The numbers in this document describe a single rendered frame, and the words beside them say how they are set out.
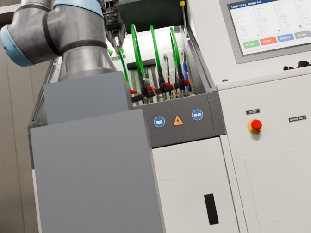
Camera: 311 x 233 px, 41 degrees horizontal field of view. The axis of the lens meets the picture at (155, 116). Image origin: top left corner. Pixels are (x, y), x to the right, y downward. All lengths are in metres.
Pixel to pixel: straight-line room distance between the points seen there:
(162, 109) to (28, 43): 0.59
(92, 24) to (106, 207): 0.43
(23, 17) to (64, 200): 0.49
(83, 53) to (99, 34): 0.07
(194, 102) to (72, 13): 0.63
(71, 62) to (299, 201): 0.90
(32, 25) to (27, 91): 2.70
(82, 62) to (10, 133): 2.80
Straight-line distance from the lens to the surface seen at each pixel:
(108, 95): 0.91
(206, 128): 1.46
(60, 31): 1.04
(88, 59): 0.97
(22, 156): 3.66
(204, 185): 1.45
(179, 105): 1.48
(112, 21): 1.71
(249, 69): 1.79
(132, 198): 0.85
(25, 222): 3.64
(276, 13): 1.96
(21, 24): 1.10
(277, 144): 1.49
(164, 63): 2.09
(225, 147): 1.46
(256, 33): 1.89
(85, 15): 1.03
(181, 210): 1.44
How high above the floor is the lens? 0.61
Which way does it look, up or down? 11 degrees up
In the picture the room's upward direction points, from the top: 10 degrees counter-clockwise
